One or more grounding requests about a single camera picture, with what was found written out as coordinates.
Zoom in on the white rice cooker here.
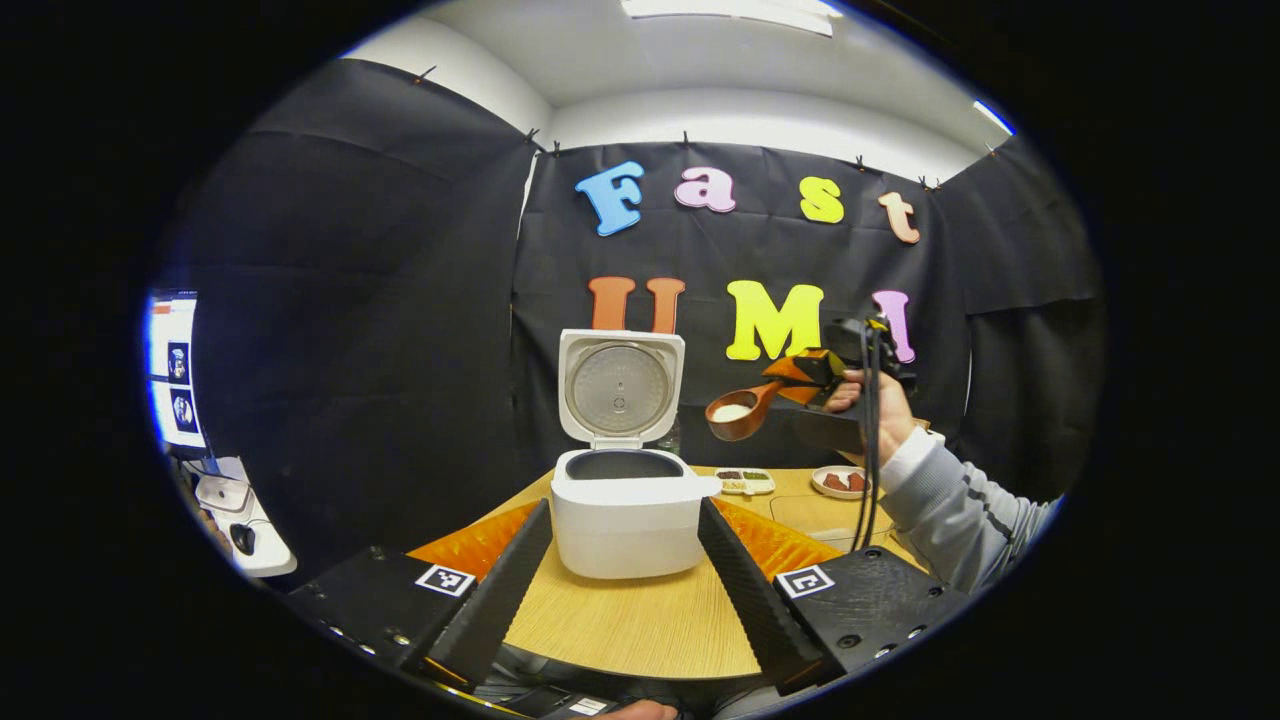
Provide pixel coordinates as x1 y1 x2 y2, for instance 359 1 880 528
549 328 723 580

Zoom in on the round white plate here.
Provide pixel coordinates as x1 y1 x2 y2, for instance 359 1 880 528
812 465 871 500

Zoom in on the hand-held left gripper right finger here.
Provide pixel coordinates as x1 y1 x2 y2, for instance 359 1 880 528
697 497 976 698

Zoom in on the white side desk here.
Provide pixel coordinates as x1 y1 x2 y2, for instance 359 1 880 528
190 457 298 579

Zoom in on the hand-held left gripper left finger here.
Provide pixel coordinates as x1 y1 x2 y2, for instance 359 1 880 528
283 498 554 693

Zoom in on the computer monitor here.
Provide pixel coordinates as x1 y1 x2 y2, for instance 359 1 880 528
148 290 208 451

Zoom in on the black backdrop cloth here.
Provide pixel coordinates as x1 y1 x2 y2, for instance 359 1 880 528
150 58 1106 591

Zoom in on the long ceiling light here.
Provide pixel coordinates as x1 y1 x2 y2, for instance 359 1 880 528
620 0 836 38

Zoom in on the clear plastic tray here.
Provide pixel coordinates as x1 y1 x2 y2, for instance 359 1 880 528
768 493 906 553

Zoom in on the black cable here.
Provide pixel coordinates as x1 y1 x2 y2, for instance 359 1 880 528
852 320 886 553

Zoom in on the brown wooden spoon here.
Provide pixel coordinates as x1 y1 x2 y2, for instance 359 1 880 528
705 372 801 443

